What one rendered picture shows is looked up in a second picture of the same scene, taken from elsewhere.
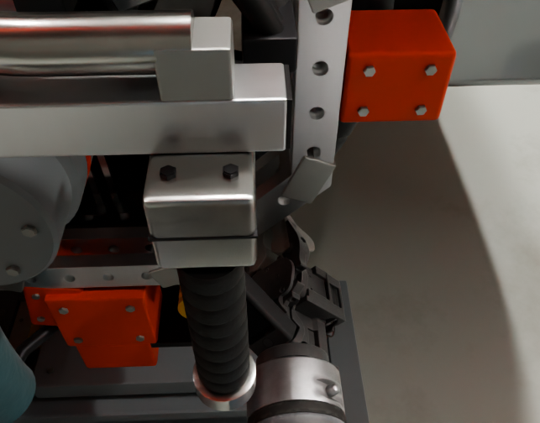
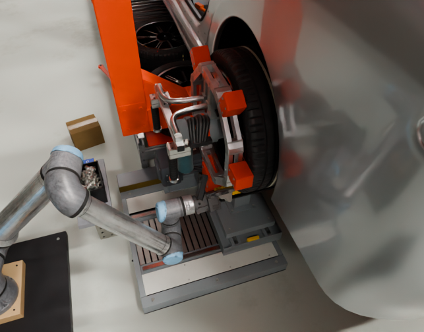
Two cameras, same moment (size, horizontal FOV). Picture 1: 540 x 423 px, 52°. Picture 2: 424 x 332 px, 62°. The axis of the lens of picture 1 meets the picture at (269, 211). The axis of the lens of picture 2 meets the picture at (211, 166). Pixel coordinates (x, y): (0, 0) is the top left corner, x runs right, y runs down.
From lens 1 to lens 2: 1.24 m
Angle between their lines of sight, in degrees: 48
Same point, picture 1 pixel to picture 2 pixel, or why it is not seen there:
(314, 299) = (209, 200)
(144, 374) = not seen: hidden behind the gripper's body
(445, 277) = (316, 310)
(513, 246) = not seen: outside the picture
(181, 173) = (171, 144)
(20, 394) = (184, 170)
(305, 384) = (186, 200)
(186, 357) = (225, 213)
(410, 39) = (238, 172)
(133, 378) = not seen: hidden behind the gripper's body
